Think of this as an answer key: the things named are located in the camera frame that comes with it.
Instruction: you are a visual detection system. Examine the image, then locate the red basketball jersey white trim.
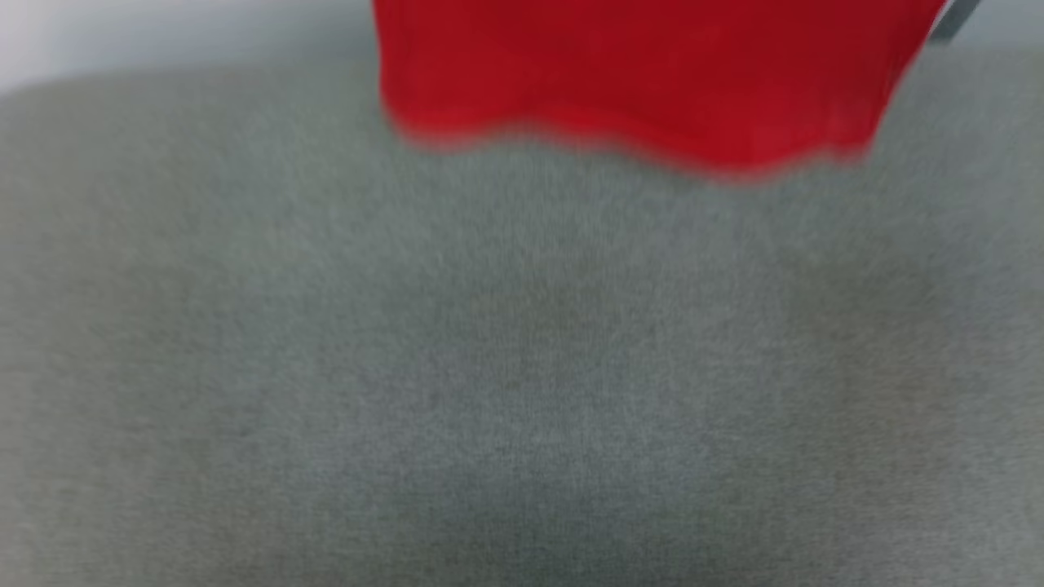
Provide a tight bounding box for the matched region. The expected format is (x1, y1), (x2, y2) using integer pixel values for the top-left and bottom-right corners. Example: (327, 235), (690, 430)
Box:
(371, 0), (951, 176)

